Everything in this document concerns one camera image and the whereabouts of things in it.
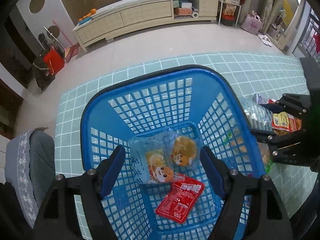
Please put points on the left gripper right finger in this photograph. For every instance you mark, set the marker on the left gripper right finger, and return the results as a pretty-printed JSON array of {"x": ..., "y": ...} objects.
[{"x": 267, "y": 217}]

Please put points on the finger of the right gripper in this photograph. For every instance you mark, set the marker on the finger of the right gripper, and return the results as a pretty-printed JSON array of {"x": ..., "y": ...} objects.
[
  {"x": 294, "y": 104},
  {"x": 262, "y": 136}
]

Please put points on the round squirrel cake packet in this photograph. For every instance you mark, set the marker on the round squirrel cake packet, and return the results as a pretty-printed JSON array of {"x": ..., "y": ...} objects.
[{"x": 184, "y": 151}]

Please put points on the red snack packet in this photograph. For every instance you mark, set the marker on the red snack packet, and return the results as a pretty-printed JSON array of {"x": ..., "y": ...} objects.
[{"x": 180, "y": 200}]

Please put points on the blue squirrel snack bag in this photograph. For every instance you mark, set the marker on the blue squirrel snack bag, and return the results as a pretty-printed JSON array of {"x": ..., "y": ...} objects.
[{"x": 151, "y": 158}]

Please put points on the large red silver snack bag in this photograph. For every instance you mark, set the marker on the large red silver snack bag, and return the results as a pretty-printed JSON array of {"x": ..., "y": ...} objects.
[{"x": 284, "y": 123}]

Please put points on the purple Doublemint gum box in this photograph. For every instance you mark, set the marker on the purple Doublemint gum box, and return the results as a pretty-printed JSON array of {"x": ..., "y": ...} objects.
[{"x": 257, "y": 98}]

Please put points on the clear candy bag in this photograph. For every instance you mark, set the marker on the clear candy bag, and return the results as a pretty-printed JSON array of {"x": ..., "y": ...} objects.
[{"x": 258, "y": 116}]

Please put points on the arched floor mirror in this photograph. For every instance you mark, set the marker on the arched floor mirror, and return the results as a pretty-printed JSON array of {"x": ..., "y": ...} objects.
[{"x": 283, "y": 21}]

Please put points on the white slippers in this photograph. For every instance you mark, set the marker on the white slippers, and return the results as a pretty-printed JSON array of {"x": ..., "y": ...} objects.
[{"x": 266, "y": 41}]

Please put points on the teal checkered tablecloth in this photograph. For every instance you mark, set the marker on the teal checkered tablecloth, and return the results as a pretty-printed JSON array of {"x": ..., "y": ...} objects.
[{"x": 247, "y": 74}]

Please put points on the grey chair with cover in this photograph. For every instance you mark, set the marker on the grey chair with cover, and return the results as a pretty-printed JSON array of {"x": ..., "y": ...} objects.
[{"x": 30, "y": 169}]

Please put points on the pink tote bag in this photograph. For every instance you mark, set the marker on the pink tote bag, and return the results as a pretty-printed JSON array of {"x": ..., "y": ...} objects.
[{"x": 252, "y": 23}]

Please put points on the blue plastic basket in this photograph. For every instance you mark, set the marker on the blue plastic basket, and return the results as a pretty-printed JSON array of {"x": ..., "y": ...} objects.
[{"x": 162, "y": 120}]

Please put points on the white metal shelf rack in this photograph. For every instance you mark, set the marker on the white metal shelf rack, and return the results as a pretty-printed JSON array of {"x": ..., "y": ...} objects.
[{"x": 229, "y": 12}]

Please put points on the black bag on floor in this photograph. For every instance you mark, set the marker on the black bag on floor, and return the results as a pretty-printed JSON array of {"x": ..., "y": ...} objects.
[{"x": 43, "y": 76}]

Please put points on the red paper bag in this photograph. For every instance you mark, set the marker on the red paper bag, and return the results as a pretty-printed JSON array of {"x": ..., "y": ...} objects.
[{"x": 54, "y": 61}]

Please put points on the broom and dustpan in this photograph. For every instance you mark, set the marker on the broom and dustpan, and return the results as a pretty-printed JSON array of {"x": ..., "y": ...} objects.
[{"x": 69, "y": 50}]

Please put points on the cream TV cabinet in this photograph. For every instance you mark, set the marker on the cream TV cabinet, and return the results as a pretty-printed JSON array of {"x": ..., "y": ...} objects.
[{"x": 127, "y": 16}]

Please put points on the plate of oranges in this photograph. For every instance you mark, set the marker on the plate of oranges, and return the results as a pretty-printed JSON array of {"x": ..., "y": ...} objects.
[{"x": 87, "y": 17}]

